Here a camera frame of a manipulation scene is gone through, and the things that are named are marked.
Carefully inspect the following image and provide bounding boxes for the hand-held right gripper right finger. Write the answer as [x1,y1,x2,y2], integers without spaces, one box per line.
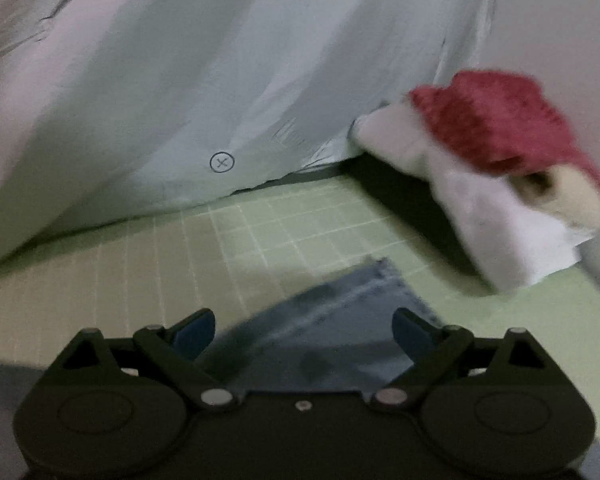
[371,308,548,413]

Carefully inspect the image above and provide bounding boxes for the blue denim garment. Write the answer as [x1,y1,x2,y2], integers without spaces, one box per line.
[200,256,600,480]

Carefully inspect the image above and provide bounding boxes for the red and white plush cloth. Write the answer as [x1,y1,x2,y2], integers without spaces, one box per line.
[352,69,600,292]

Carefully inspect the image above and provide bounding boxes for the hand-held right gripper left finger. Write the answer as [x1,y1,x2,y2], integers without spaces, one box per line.
[60,308,236,411]

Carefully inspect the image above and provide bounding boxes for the white fabric sheet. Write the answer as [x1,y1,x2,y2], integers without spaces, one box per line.
[0,0,498,273]

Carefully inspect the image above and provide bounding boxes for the green grid mat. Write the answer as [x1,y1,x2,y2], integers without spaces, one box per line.
[0,162,600,401]

